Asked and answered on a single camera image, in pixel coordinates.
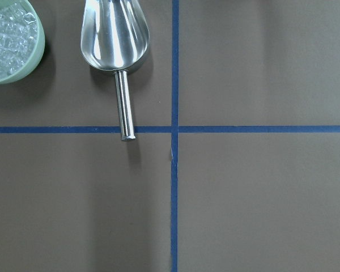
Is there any steel ice scoop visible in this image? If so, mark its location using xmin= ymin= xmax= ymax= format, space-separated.
xmin=80 ymin=1 xmax=150 ymax=141

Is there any green bowl of ice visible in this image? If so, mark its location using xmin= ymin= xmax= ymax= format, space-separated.
xmin=0 ymin=1 xmax=45 ymax=84

